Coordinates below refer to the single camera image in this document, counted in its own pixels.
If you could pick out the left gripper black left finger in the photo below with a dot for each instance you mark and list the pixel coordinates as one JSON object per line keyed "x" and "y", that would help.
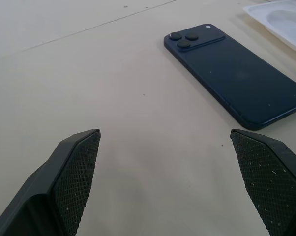
{"x": 64, "y": 177}

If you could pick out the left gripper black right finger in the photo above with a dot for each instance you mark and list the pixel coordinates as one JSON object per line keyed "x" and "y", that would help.
{"x": 268, "y": 177}

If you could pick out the dark blue smartphone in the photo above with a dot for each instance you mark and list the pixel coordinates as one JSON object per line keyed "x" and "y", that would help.
{"x": 236, "y": 73}

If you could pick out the white box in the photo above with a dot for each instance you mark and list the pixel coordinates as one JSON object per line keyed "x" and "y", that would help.
{"x": 280, "y": 19}

